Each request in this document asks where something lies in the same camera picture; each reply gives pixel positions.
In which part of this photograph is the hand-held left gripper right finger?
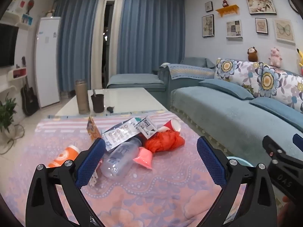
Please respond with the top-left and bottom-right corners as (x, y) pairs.
(196, 136), (277, 227)

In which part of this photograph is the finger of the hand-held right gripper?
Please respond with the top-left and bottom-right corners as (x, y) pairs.
(293, 134), (303, 154)
(262, 135), (303, 171)

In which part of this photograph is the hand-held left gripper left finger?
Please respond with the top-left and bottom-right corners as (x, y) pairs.
(26, 138), (106, 227)

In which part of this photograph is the light blue plastic bin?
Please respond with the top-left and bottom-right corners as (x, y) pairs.
(226, 156), (255, 169)

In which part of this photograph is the red paper cup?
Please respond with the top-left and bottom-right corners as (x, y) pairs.
(157, 119), (182, 133)

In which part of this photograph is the white blister pack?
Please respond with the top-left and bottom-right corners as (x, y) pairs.
(89, 159), (103, 188)

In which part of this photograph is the orange white-capped bottle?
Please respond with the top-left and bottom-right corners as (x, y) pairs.
(47, 145), (80, 168)

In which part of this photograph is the clear plastic bottle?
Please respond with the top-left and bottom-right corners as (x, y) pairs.
(101, 137), (142, 179)

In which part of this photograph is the orange cardboard packet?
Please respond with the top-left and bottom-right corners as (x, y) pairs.
(86, 116), (103, 141)

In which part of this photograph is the silver foil packet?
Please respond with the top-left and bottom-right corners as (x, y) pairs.
(102, 118), (142, 152)

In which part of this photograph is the blue pillow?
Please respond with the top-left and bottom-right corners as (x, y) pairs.
(248, 97), (303, 133)
(198, 79), (255, 100)

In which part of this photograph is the blue sofa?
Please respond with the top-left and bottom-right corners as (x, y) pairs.
(106, 57), (303, 169)

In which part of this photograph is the red plastic bag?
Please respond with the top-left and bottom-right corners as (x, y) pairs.
(144, 130), (186, 154)

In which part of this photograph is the pink packet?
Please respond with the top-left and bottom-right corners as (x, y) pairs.
(133, 147), (153, 170)

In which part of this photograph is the floral sofa cushion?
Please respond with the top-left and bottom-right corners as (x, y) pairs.
(214, 58), (264, 99)
(257, 63), (303, 114)

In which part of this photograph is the dark brown cup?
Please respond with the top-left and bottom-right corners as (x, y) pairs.
(91, 89), (105, 113)

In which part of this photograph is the pink printed blanket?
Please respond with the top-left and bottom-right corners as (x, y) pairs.
(0, 110), (282, 227)

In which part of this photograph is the white printed packet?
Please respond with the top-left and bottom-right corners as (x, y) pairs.
(137, 116), (157, 139)

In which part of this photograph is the brown thermos bottle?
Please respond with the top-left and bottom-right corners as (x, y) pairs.
(75, 79), (91, 114)

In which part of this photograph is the black guitar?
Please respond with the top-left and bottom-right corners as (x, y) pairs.
(20, 56), (40, 117)

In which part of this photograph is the pink pig plush toy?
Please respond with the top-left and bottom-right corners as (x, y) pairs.
(268, 47), (283, 67)

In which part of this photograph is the blue patterned armrest cloth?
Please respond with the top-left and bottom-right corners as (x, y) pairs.
(160, 63), (216, 81)

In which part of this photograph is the green potted plant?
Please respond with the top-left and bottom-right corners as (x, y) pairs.
(0, 93), (18, 134)

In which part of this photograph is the brown monkey plush toy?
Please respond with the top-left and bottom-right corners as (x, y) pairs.
(247, 47), (259, 62)

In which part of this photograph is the white refrigerator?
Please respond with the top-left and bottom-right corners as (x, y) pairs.
(35, 16), (61, 109)

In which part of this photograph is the large butterfly picture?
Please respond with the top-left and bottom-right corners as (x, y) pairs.
(274, 18), (296, 44)

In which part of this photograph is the white sheer curtain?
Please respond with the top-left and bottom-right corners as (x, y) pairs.
(91, 0), (125, 90)

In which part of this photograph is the blue curtain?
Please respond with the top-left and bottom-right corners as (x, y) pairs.
(117, 0), (186, 82)
(54, 0), (103, 94)

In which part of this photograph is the black television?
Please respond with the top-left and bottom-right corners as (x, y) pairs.
(0, 23), (20, 68)

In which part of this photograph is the large flower picture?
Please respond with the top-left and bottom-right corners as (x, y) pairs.
(244, 0), (277, 15)

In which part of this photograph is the black floor cable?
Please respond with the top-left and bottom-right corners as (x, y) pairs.
(0, 124), (25, 156)

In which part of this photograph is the white and red wall shelf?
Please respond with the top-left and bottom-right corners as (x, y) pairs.
(7, 68), (28, 81)

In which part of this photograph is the small butterfly picture frame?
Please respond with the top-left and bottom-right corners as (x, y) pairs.
(255, 18), (269, 34)

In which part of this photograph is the white collage picture frame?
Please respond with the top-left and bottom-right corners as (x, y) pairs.
(226, 19), (243, 38)

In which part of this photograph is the black portrait picture frame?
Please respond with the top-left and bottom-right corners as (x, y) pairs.
(202, 14), (215, 38)

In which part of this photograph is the orange wall shelf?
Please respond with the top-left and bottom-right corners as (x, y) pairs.
(215, 4), (239, 18)

